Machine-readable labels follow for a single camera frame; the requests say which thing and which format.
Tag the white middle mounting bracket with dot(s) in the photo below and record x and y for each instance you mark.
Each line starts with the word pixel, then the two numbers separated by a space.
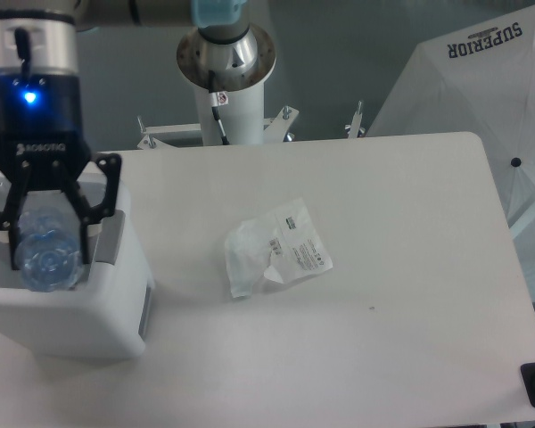
pixel 278 129

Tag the white left mounting bracket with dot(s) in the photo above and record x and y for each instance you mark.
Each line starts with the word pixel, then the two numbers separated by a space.
pixel 169 136

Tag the metal right clamp bolt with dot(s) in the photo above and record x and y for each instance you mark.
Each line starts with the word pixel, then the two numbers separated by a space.
pixel 355 129

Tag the white Superior umbrella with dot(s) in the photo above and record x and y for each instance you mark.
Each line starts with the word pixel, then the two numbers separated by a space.
pixel 480 79

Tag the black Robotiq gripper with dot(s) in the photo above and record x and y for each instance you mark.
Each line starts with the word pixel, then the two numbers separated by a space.
pixel 42 148

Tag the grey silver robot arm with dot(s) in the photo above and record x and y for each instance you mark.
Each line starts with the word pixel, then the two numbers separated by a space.
pixel 40 37

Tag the white plastic trash can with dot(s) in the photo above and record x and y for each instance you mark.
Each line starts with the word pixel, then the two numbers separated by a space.
pixel 103 315

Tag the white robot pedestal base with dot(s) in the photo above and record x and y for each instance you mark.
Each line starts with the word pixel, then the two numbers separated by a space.
pixel 232 89

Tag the white mounting bracket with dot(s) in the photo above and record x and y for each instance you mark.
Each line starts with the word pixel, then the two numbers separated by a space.
pixel 169 136
pixel 278 129

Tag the clear plastic water bottle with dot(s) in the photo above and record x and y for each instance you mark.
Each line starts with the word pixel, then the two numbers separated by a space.
pixel 48 255

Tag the clear plastic wrapper bag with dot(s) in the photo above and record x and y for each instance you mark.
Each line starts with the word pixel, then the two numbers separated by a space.
pixel 281 247

